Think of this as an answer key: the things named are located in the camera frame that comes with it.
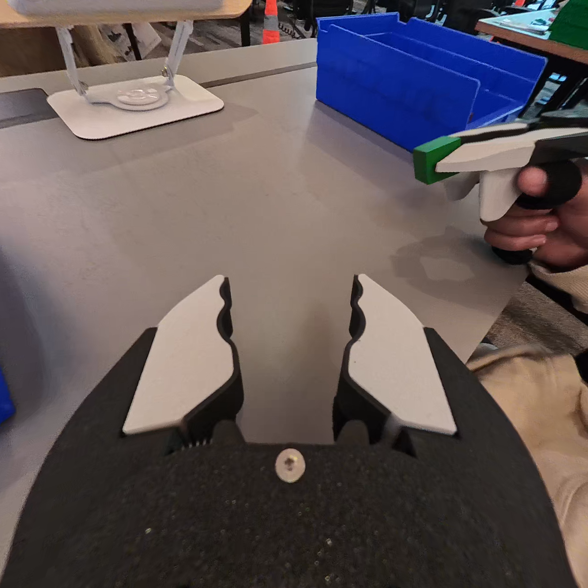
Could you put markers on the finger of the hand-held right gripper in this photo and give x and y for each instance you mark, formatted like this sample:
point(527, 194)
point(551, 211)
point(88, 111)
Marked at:
point(491, 156)
point(500, 132)

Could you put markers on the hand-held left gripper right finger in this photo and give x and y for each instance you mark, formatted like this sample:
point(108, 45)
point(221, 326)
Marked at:
point(399, 372)

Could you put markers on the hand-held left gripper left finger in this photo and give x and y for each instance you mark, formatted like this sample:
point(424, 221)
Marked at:
point(183, 367)

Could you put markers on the green wooden cube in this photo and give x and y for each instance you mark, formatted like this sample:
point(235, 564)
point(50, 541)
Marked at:
point(429, 160)

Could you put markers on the blue plastic bin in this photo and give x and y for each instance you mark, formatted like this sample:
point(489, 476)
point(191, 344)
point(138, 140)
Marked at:
point(5, 395)
point(395, 92)

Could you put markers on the person's right forearm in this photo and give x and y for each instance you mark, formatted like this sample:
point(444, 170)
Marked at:
point(565, 285)

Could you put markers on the brown wooden desk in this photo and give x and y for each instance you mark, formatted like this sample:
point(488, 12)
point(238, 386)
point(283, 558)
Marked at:
point(528, 41)

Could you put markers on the green bin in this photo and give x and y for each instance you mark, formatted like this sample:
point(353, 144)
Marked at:
point(572, 20)

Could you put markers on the orange traffic cone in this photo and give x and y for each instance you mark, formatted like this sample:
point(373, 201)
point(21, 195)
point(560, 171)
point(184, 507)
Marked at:
point(271, 23)

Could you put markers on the instruction sheet on stand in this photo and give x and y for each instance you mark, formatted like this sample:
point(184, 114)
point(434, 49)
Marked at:
point(138, 110)

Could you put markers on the printed paper sheet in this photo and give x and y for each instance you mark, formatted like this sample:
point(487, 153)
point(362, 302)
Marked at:
point(138, 39)

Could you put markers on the tan coat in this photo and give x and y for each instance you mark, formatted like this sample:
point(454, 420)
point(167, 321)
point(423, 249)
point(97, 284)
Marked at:
point(32, 50)

